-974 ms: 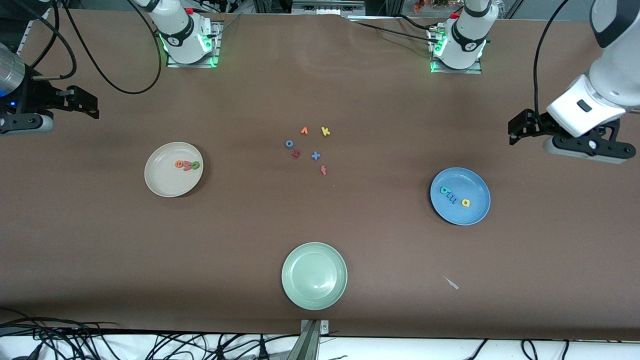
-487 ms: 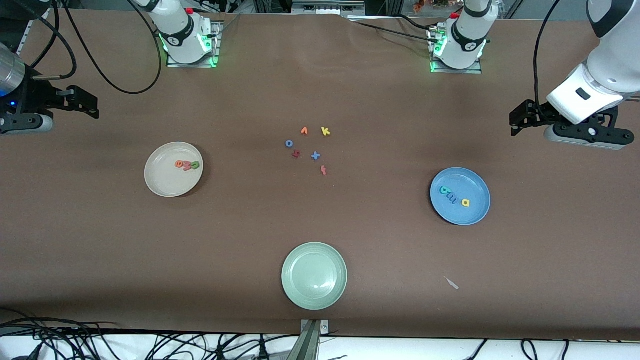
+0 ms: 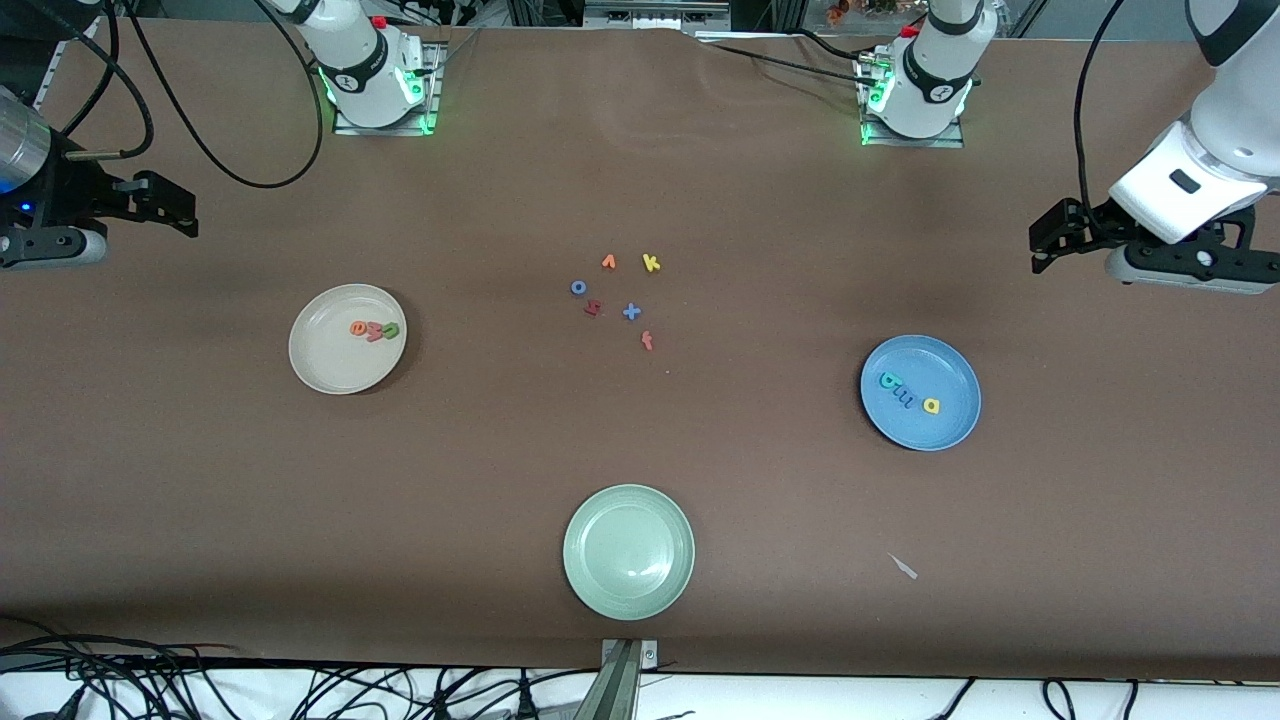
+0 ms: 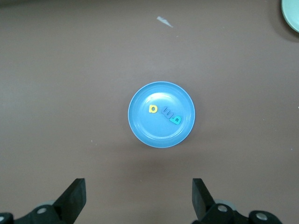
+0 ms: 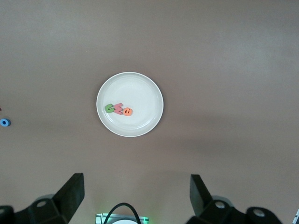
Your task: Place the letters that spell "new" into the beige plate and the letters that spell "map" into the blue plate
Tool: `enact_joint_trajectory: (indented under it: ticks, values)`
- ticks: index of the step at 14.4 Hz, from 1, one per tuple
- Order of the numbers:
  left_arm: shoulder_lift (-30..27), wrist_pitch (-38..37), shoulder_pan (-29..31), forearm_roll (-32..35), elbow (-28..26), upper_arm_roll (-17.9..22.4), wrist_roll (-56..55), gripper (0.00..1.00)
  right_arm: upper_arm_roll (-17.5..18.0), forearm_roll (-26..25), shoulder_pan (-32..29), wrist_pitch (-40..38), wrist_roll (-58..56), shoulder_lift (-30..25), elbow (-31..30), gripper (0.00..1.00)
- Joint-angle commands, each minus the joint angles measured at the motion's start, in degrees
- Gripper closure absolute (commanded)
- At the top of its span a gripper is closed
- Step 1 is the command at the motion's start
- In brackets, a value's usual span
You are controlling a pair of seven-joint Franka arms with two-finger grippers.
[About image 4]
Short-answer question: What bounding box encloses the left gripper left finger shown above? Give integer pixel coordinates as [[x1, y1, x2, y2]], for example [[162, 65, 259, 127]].
[[0, 178, 87, 224]]

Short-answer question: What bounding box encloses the blue foam letter m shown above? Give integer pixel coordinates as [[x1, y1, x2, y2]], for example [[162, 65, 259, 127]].
[[160, 106, 175, 121]]

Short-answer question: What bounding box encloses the teal foam letter b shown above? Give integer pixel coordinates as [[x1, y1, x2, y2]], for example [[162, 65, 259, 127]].
[[168, 115, 182, 126]]

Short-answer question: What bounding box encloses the blue round plate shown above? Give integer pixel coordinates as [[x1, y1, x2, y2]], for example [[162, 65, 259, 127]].
[[127, 81, 196, 148]]

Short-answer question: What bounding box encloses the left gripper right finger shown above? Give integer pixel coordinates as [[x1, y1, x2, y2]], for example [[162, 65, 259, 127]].
[[192, 178, 283, 224]]

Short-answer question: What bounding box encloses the pale green round plate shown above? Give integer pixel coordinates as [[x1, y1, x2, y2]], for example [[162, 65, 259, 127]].
[[281, 0, 299, 33]]

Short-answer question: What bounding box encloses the brown table cover sheet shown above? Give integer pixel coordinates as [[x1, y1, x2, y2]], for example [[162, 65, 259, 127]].
[[0, 0, 299, 224]]

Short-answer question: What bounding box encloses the small white tape scrap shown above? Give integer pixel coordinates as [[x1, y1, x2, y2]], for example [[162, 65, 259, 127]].
[[156, 15, 174, 28]]

